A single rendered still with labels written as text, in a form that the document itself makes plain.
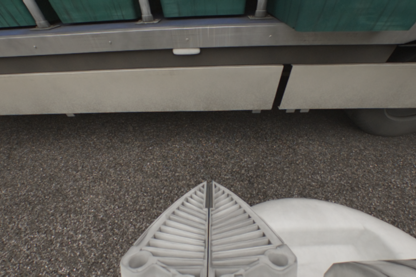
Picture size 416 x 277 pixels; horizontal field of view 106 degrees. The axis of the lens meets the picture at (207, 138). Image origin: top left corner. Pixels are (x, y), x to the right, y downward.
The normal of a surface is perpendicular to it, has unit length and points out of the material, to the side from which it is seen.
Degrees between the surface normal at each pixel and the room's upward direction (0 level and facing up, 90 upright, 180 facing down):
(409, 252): 1
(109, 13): 91
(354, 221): 7
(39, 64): 90
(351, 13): 100
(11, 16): 94
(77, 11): 96
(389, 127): 71
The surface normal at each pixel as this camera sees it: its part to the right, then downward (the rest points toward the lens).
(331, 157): -0.04, -0.71
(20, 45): -0.02, 0.70
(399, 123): -0.02, 0.18
